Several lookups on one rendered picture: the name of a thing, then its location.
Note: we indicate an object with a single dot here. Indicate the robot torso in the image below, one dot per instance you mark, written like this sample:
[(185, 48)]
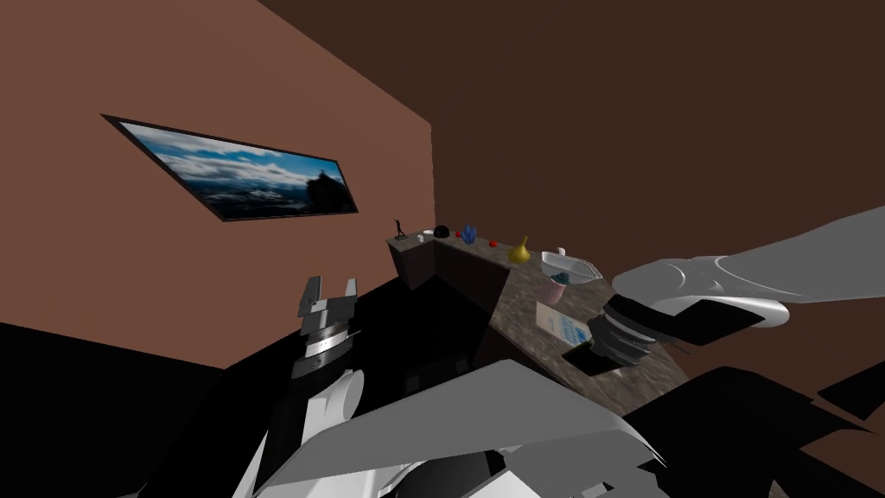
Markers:
[(456, 415)]

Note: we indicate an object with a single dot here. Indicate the dark brown counter cabinet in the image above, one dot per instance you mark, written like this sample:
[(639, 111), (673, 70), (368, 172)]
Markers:
[(470, 277)]

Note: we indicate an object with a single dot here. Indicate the black dome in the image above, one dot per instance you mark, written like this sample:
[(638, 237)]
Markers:
[(442, 233)]

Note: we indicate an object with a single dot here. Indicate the white and blue book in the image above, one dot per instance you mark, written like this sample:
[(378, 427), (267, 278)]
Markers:
[(559, 319)]

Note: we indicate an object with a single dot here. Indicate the blue spiky ornament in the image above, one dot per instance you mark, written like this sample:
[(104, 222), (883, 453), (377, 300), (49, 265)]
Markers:
[(469, 235)]

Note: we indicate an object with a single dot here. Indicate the black figurine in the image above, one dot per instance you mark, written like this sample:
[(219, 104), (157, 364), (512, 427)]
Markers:
[(399, 230)]

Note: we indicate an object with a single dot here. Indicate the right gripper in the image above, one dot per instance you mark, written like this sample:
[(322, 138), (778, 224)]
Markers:
[(588, 360)]

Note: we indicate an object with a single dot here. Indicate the yellow gourd vase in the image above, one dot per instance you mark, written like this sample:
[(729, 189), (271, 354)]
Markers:
[(518, 256)]

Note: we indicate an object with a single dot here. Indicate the framed landscape picture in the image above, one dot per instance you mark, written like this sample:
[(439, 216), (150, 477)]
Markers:
[(242, 176)]

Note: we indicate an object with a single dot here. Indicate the pink pot with teal plant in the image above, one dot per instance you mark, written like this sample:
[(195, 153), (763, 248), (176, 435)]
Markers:
[(553, 292)]

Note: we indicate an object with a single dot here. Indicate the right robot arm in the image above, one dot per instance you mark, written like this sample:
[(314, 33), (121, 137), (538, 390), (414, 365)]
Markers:
[(698, 294)]

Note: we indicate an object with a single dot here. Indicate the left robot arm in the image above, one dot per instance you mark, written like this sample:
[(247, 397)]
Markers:
[(325, 401)]

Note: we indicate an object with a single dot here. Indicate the white bowl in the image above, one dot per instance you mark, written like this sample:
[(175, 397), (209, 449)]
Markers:
[(570, 266)]

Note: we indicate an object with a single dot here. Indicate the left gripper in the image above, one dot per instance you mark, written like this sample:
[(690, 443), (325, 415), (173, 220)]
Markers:
[(330, 312)]

